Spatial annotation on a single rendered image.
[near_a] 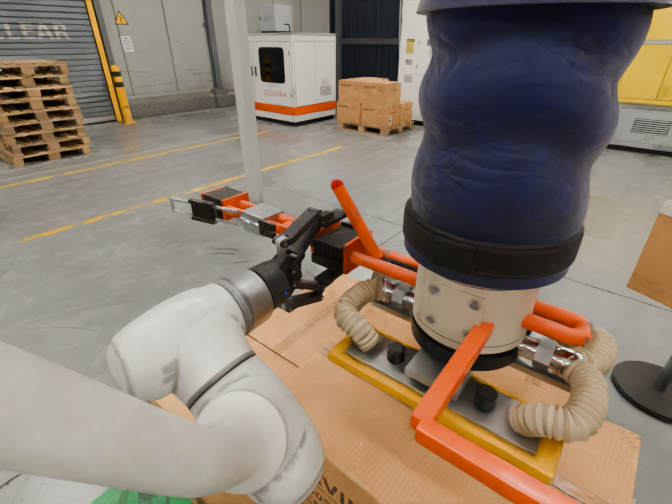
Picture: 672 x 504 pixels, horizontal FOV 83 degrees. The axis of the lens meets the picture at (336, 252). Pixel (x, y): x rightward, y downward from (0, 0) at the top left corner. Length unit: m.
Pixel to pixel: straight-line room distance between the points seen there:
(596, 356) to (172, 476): 0.53
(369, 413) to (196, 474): 0.50
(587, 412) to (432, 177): 0.33
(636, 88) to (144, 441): 7.70
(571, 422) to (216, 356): 0.42
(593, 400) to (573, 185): 0.26
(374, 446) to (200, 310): 0.41
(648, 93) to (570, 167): 7.31
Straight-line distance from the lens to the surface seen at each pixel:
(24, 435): 0.28
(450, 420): 0.58
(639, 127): 7.88
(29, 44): 9.73
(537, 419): 0.56
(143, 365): 0.48
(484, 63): 0.42
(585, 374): 0.60
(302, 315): 1.66
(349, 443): 0.76
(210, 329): 0.49
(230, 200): 0.90
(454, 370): 0.47
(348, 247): 0.66
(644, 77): 7.76
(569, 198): 0.47
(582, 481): 0.83
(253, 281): 0.55
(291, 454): 0.47
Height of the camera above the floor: 1.57
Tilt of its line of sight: 29 degrees down
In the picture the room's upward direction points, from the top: straight up
